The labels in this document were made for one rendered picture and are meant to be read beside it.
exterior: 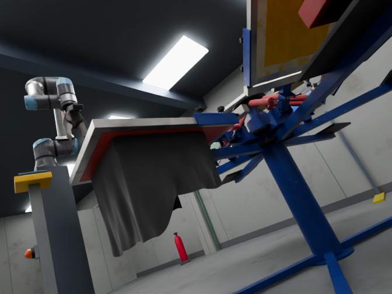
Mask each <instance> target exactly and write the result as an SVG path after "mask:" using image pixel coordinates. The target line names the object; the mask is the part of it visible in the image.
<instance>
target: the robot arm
mask: <svg viewBox="0 0 392 294"><path fill-rule="evenodd" d="M25 89H26V92H27V93H28V96H25V97H24V101H25V105H26V109H27V110H48V109H54V115H55V122H56V126H57V134H58V136H57V137H56V141H52V140H51V139H50V138H43V139H39V140H38V141H36V142H35V143H34V144H33V151H34V157H35V161H36V165H35V168H34V170H35V169H36V167H43V166H59V164H58V162H57V161H56V159H55V158H56V157H60V156H68V155H69V156H70V155H74V154H76V153H77V151H78V142H77V139H76V138H74V136H73V135H72V131H71V130H78V129H81V131H82V136H83V137H84V138H85V137H86V134H87V132H88V125H87V122H86V120H85V119H84V117H82V115H81V114H80V113H77V111H81V110H83V105H82V104H78V103H77V100H76V96H75V92H74V87H73V84H72V82H71V80H70V79H68V78H63V77H36V78H33V79H31V80H29V81H28V82H27V83H26V85H25Z"/></svg>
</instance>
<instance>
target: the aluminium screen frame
mask: <svg viewBox="0 0 392 294"><path fill-rule="evenodd" d="M234 125H235V124H221V125H198V123H197V121H196V119H195V117H188V118H123V119H93V120H92V122H91V124H90V127H89V129H88V132H87V134H86V137H85V140H84V142H83V145H82V147H81V150H80V152H79V155H78V158H77V160H76V163H75V165H74V168H73V171H72V173H71V176H70V178H69V183H70V186H75V185H79V184H85V183H91V182H92V181H91V180H89V181H83V182H79V181H80V179H81V177H82V175H83V173H84V171H85V169H86V166H87V165H88V163H89V160H90V158H91V156H92V154H93V152H94V150H95V147H96V145H97V143H98V141H99V139H100V137H101V135H102V133H103V132H123V131H144V130H166V129H178V128H199V127H221V126H229V127H228V128H226V129H225V130H224V131H223V132H222V133H221V134H220V135H218V136H217V137H216V138H215V139H214V140H213V141H212V142H211V143H209V146H211V145H212V144H213V143H214V142H215V141H217V140H218V139H219V138H220V137H221V136H222V135H223V134H225V133H226V132H227V131H228V130H230V129H231V128H232V127H233V126H234Z"/></svg>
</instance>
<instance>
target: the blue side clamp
mask: <svg viewBox="0 0 392 294"><path fill-rule="evenodd" d="M193 117H195V119H196V121H197V123H198V125H221V124H239V123H240V122H239V120H238V118H237V116H236V115H235V113H194V116H193Z"/></svg>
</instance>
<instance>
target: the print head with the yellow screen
mask: <svg viewBox="0 0 392 294"><path fill-rule="evenodd" d="M303 2H304V0H247V28H243V36H242V37H241V38H239V40H240V41H239V43H242V44H243V65H242V66H241V67H240V71H241V72H243V76H244V84H246V86H244V94H245V95H247V96H251V95H254V94H257V93H261V92H264V91H266V90H267V91H268V92H269V91H270V90H271V91H273V92H277V91H278V104H277V106H278V107H279V108H280V112H281V113H285V112H286V111H288V110H289V101H290V98H292V97H293V98H294V99H295V97H296V96H298V95H301V93H298V94H295V93H293V92H291V85H292V84H293V83H295V82H296V81H297V80H296V78H297V77H298V76H299V74H300V73H301V72H302V70H303V68H304V67H305V66H306V64H307V63H308V62H309V61H310V59H311V57H312V56H313V55H314V53H315V52H316V51H317V49H318V48H319V47H320V45H321V44H322V42H323V41H324V40H325V38H326V37H327V36H328V34H329V33H330V31H331V30H332V29H333V27H334V26H335V24H336V23H337V22H334V23H329V24H325V25H322V26H318V27H314V28H311V29H309V28H308V27H307V26H306V24H305V23H304V21H303V20H302V18H301V17H300V16H299V14H298V11H299V9H300V7H301V6H302V4H303Z"/></svg>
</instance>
